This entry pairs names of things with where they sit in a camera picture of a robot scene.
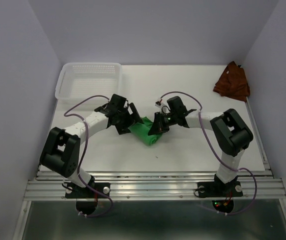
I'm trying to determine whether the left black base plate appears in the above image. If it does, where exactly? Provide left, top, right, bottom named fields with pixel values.
left=62, top=182, right=111, bottom=200

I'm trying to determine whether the green microfibre towel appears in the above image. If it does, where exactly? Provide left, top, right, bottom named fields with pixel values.
left=128, top=116, right=163, bottom=146

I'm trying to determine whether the brown microfibre towel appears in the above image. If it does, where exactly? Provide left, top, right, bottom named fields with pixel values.
left=213, top=61, right=251, bottom=103

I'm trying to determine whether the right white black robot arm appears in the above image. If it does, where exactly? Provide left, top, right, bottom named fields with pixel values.
left=148, top=96, right=254, bottom=195

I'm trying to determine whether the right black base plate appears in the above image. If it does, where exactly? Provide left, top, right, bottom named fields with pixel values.
left=194, top=181, right=243, bottom=199

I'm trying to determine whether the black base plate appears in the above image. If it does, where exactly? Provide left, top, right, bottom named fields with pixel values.
left=194, top=181, right=243, bottom=199
left=62, top=182, right=111, bottom=200

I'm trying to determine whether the white perforated plastic basket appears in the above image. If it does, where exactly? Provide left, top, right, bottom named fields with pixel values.
left=54, top=62, right=123, bottom=103

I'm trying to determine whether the aluminium mounting rail frame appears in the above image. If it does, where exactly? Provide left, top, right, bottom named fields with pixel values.
left=13, top=103, right=286, bottom=240

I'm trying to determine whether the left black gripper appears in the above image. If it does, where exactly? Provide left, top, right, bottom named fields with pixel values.
left=115, top=103, right=144, bottom=135

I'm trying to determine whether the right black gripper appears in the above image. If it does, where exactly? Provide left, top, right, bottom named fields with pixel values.
left=147, top=111, right=178, bottom=136

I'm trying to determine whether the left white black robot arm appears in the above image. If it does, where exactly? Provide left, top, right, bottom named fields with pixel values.
left=39, top=94, right=143, bottom=197

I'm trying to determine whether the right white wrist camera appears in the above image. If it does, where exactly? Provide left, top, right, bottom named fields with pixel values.
left=154, top=99, right=166, bottom=110

